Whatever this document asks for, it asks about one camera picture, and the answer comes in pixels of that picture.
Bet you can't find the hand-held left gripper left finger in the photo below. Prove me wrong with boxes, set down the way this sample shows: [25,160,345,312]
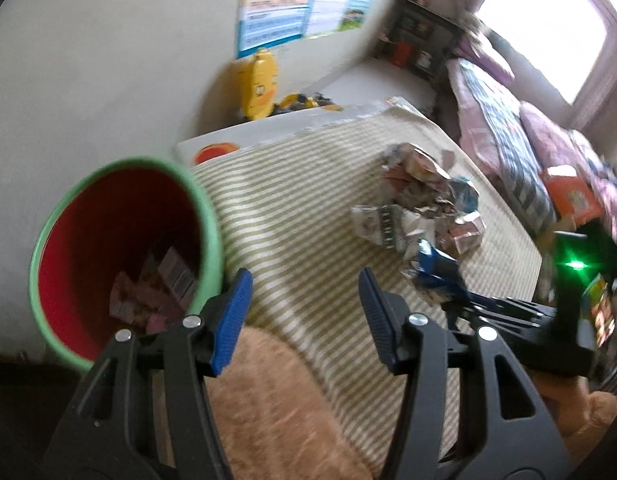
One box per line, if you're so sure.
[47,268,254,480]

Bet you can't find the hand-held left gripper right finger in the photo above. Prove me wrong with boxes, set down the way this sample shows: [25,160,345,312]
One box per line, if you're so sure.
[357,266,573,480]

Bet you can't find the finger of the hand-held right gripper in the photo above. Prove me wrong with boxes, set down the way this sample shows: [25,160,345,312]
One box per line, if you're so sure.
[427,271,555,332]
[415,240,555,314]

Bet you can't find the white blue carton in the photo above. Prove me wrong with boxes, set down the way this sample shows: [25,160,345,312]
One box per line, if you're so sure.
[400,239,463,307]

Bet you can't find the grey printed paper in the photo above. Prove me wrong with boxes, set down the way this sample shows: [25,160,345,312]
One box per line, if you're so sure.
[350,203,440,257]

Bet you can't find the colourful paper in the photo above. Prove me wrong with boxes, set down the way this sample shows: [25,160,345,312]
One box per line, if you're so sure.
[380,141,453,194]

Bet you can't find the green bin with red interior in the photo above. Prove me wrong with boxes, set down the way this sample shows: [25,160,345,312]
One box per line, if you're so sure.
[27,156,225,374]

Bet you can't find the colourful picture book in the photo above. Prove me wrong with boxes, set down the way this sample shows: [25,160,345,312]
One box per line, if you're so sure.
[583,274,617,349]

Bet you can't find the tan plush cushion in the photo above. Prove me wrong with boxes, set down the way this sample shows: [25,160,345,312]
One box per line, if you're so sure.
[202,326,617,480]

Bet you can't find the striped green white cloth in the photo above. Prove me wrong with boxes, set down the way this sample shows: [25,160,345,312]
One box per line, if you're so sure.
[190,111,543,462]

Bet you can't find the orange box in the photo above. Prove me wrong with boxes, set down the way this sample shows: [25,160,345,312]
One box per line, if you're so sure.
[539,165,603,227]

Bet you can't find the blue checked bed blanket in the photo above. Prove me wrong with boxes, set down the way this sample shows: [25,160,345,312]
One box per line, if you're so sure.
[445,56,558,232]

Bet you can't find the pink quilt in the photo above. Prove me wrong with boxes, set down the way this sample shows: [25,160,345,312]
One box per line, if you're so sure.
[517,101,617,242]

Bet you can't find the white printed table cover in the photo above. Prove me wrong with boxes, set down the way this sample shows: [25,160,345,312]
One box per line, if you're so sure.
[175,96,430,167]

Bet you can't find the purple pillow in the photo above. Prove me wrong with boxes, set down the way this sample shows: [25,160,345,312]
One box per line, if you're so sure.
[455,34,515,84]

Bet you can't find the yellow toy vehicle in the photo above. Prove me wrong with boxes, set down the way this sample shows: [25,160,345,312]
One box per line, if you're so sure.
[272,91,343,114]

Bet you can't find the small red bin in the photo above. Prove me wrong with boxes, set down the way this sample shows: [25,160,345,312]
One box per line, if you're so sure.
[390,41,413,68]

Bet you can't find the black shelf unit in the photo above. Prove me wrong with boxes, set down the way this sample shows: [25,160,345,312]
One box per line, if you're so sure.
[375,0,463,82]

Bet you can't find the yellow duck toy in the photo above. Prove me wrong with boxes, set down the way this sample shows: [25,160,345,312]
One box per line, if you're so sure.
[237,48,280,122]

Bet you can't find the window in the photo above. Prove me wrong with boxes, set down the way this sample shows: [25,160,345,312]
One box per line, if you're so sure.
[475,0,610,107]

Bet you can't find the blue letter wall poster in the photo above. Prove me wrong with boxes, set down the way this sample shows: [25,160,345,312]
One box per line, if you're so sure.
[236,0,315,59]

